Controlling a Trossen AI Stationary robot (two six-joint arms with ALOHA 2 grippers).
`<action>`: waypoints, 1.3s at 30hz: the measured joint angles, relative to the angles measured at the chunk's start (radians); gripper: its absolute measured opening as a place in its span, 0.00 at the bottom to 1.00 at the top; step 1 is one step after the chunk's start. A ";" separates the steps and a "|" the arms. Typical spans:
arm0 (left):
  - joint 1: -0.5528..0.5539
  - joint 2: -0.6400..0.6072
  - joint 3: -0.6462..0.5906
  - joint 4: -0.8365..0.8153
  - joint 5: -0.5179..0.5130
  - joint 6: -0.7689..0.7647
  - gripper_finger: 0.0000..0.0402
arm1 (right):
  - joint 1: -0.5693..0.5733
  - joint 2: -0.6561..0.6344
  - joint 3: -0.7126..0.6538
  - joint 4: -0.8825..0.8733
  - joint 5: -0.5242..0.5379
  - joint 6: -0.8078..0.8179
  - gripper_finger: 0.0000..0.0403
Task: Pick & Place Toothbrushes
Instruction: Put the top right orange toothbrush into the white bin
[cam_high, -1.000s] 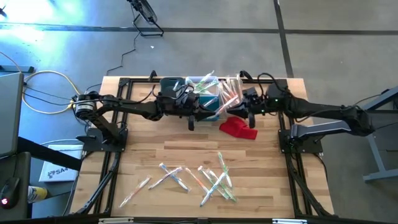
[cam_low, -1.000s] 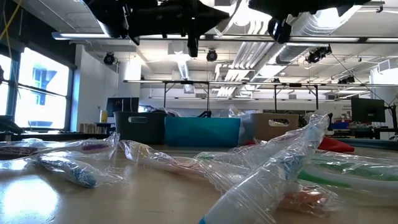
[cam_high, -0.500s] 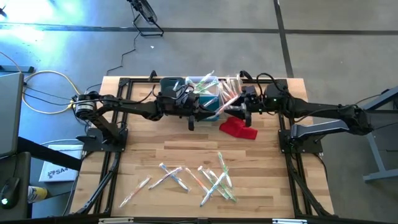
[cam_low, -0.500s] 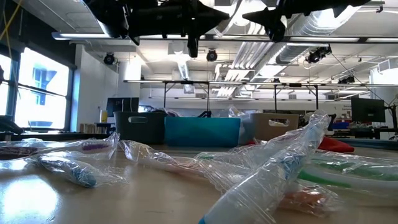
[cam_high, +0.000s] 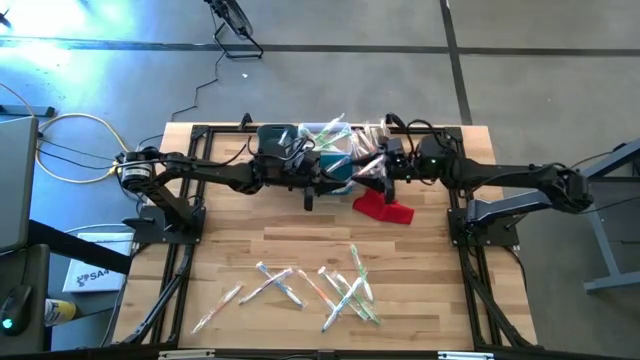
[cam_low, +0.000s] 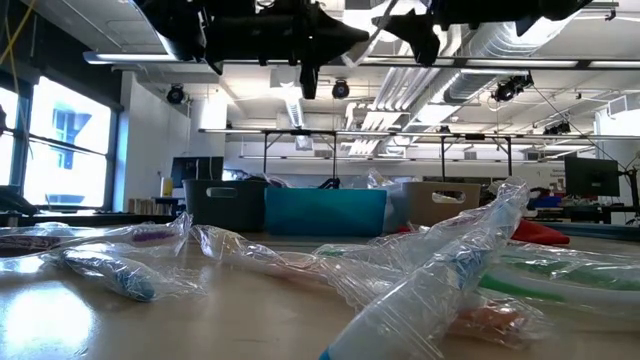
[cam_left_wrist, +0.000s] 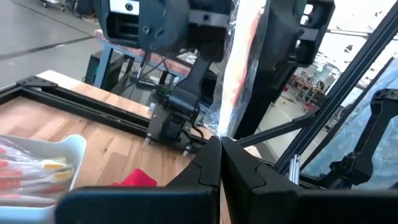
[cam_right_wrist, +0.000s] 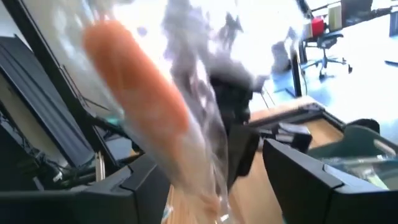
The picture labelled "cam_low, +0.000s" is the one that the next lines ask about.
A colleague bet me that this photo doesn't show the long ceiling light strip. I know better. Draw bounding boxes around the long ceiling light strip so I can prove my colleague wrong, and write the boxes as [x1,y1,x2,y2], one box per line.
[464,58,579,68]
[362,56,426,66]
[589,59,640,69]
[83,49,174,65]

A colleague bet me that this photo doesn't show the dark grey plastic bin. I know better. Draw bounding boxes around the dark grey plastic bin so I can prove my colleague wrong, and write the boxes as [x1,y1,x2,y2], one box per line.
[182,178,270,232]

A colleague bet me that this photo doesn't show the black desk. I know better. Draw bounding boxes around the black desk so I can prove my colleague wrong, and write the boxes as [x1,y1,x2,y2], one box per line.
[547,203,640,225]

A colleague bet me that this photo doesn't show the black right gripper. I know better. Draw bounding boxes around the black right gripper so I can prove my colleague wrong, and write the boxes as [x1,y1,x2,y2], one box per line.
[372,0,542,69]

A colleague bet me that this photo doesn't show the black computer monitor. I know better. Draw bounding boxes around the black computer monitor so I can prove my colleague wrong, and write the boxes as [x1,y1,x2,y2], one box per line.
[171,156,225,189]
[564,156,621,197]

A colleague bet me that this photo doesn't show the dark purple toothbrush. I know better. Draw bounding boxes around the dark purple toothbrush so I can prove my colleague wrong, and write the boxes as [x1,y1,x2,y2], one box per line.
[0,233,64,254]

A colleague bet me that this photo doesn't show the red cloth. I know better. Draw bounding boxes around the red cloth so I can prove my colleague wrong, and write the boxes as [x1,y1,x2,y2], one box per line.
[397,218,571,246]

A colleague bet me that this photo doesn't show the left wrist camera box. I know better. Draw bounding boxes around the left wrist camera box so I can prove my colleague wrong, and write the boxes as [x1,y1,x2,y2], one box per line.
[299,63,320,100]

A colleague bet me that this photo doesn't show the pale blue plastic bin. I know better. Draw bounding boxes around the pale blue plastic bin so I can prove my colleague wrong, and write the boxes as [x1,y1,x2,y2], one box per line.
[384,182,409,234]

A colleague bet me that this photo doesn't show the blue storage crates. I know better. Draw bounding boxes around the blue storage crates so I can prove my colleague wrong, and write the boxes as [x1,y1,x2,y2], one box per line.
[529,195,564,209]

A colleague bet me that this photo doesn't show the large bright window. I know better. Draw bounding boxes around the large bright window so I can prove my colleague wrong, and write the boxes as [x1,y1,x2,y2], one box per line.
[0,74,114,210]

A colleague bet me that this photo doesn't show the orange white wrapped toothbrush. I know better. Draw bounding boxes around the orange white wrapped toothbrush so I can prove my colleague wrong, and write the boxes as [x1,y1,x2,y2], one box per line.
[189,224,551,351]

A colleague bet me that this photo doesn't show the black metal rig frame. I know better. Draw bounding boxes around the black metal rig frame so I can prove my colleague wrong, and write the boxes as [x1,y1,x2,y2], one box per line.
[262,128,339,190]
[439,132,514,191]

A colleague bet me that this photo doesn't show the teal plastic bin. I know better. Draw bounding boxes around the teal plastic bin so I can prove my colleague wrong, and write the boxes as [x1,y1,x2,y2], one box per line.
[263,186,389,238]

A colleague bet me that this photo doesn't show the green white wrapped toothbrush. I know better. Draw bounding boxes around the green white wrapped toothbrush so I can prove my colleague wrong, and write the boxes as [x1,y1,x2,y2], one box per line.
[477,272,640,321]
[313,242,386,259]
[492,244,640,294]

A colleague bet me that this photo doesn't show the purple white toothbrush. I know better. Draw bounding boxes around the purple white toothbrush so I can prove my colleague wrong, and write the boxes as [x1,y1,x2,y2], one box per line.
[64,212,194,256]

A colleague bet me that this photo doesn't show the wooden blocks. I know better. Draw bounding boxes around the wooden blocks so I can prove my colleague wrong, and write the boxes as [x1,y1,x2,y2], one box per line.
[127,197,174,214]

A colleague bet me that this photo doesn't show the blue white toothbrush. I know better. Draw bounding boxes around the blue white toothbrush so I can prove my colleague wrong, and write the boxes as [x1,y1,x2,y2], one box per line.
[49,244,206,304]
[343,0,401,69]
[317,177,532,360]
[259,173,292,190]

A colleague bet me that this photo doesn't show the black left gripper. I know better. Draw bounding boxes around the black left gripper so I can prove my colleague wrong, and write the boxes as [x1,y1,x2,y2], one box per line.
[202,0,371,77]

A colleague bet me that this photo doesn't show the toothbrushes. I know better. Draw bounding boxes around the toothbrushes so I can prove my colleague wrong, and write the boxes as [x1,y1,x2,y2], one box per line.
[367,168,397,190]

